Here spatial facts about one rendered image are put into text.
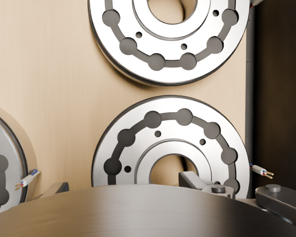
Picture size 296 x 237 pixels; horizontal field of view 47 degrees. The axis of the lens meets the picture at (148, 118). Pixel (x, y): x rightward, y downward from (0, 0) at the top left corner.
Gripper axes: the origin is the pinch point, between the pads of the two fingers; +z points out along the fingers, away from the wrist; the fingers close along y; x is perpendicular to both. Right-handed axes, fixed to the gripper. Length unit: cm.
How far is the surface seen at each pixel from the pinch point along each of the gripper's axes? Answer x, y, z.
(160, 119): 3.4, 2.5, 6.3
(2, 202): -1.0, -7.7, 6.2
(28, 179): 0.5, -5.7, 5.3
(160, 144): 1.9, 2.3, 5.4
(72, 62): 7.7, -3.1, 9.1
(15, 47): 9.0, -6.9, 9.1
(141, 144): 2.0, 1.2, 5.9
